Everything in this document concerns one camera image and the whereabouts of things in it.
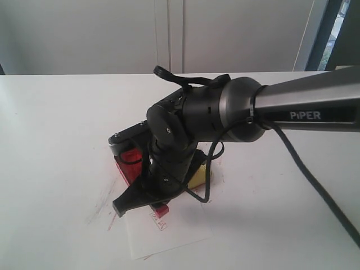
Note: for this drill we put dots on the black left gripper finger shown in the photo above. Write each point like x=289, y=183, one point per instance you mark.
x=133, y=197

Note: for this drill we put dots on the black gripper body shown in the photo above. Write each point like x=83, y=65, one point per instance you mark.
x=168, y=173

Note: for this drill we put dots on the red plastic stamp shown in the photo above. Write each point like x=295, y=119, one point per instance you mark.
x=160, y=210

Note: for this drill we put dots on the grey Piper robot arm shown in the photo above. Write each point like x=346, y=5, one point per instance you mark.
x=225, y=110

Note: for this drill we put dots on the red ink paste tin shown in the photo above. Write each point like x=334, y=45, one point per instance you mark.
x=129, y=165

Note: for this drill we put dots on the gold tin lid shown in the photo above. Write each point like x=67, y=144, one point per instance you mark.
x=198, y=179

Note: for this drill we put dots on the white paper sheet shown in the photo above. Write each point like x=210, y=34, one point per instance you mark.
x=184, y=224

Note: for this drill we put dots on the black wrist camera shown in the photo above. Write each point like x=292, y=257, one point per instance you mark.
x=134, y=137

